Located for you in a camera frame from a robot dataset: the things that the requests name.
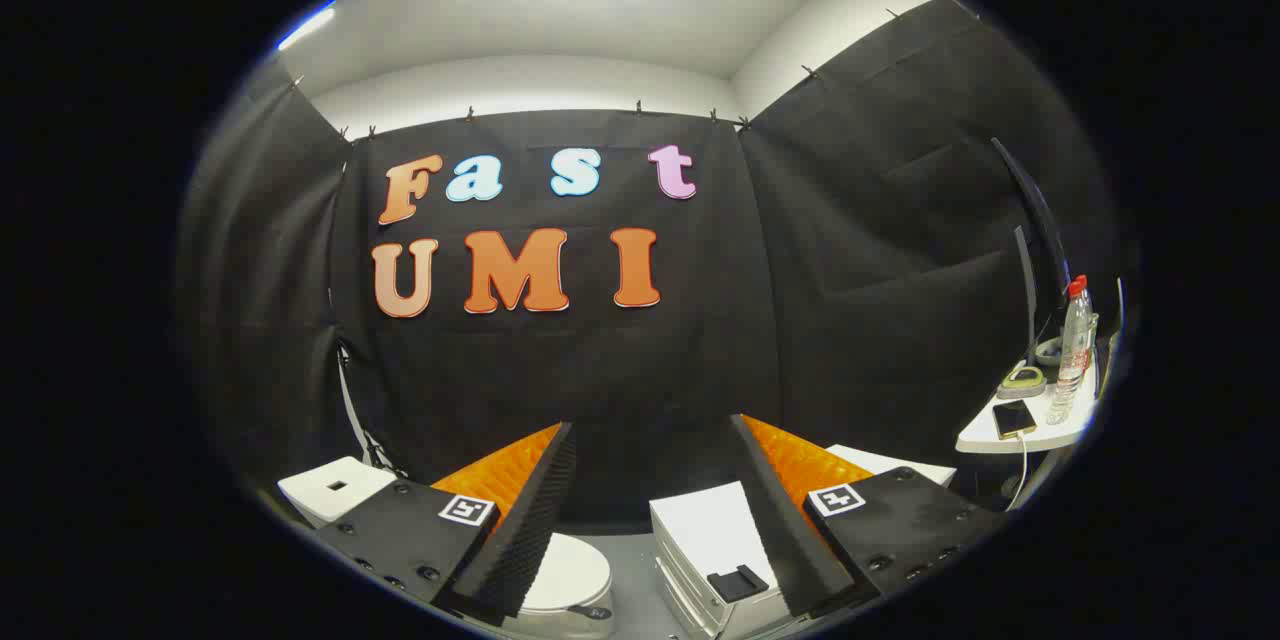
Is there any clear water bottle red cap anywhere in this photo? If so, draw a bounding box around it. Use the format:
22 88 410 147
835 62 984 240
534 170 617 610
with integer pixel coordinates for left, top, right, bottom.
1046 275 1097 426

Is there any white drawer cabinet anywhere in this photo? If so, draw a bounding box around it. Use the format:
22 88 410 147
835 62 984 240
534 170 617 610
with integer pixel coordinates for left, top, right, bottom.
650 445 958 639

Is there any white side table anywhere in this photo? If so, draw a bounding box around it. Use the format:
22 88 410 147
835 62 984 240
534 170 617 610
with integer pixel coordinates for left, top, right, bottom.
955 350 1101 456

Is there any black smartphone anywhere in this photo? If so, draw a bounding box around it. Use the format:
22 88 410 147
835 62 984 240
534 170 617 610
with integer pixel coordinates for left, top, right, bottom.
993 400 1038 439

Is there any black plastic holder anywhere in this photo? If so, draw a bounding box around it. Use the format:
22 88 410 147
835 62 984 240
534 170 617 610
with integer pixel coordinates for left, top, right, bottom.
707 565 769 604

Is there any white charging cable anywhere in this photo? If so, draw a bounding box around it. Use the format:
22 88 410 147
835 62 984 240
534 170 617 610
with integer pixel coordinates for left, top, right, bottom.
1004 432 1032 511

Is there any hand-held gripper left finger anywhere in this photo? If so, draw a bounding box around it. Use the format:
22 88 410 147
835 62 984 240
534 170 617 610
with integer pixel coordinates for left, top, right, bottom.
315 422 578 621

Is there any white toilet lid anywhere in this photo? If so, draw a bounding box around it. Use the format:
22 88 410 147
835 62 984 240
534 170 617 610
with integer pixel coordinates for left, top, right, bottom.
520 532 614 623

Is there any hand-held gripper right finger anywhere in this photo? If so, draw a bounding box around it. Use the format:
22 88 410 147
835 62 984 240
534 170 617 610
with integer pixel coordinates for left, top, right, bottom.
728 413 1009 618

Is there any white toilet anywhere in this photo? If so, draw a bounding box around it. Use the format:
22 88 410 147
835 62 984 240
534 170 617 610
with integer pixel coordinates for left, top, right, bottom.
278 457 614 640

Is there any black backdrop cloth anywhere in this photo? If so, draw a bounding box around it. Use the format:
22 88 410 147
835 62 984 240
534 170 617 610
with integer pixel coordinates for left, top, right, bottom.
175 0 1121 521

